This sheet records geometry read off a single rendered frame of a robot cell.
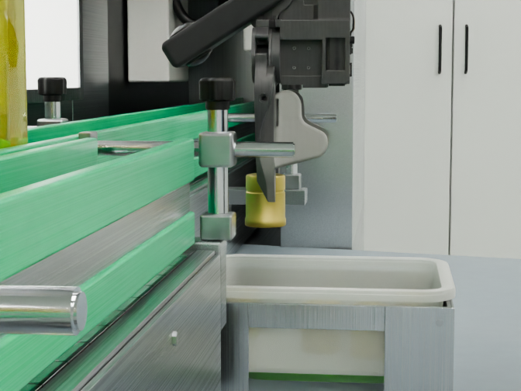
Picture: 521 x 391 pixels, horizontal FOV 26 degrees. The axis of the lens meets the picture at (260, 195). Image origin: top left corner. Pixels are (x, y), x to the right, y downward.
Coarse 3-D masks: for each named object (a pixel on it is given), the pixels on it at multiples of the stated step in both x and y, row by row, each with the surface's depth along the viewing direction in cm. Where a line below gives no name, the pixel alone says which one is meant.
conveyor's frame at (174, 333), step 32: (192, 192) 130; (192, 256) 83; (160, 288) 71; (192, 288) 74; (128, 320) 61; (160, 320) 64; (192, 320) 74; (96, 352) 54; (128, 352) 56; (160, 352) 64; (192, 352) 75; (64, 384) 49; (96, 384) 50; (128, 384) 56; (160, 384) 64; (192, 384) 75
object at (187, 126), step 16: (192, 112) 141; (240, 112) 181; (112, 128) 100; (128, 128) 104; (144, 128) 111; (160, 128) 119; (176, 128) 127; (192, 128) 138; (240, 128) 183; (32, 144) 77; (48, 144) 80
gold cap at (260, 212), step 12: (252, 180) 96; (276, 180) 96; (252, 192) 96; (276, 192) 96; (252, 204) 96; (264, 204) 96; (276, 204) 96; (252, 216) 96; (264, 216) 96; (276, 216) 96
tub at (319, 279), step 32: (256, 256) 108; (288, 256) 107; (320, 256) 107; (352, 256) 107; (256, 288) 91; (288, 288) 91; (320, 288) 91; (352, 288) 91; (384, 288) 106; (416, 288) 106; (448, 288) 91
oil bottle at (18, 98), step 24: (0, 0) 74; (24, 0) 79; (0, 24) 74; (24, 24) 79; (0, 48) 75; (24, 48) 79; (0, 72) 75; (24, 72) 79; (0, 96) 75; (24, 96) 79; (0, 120) 75; (24, 120) 79; (0, 144) 75
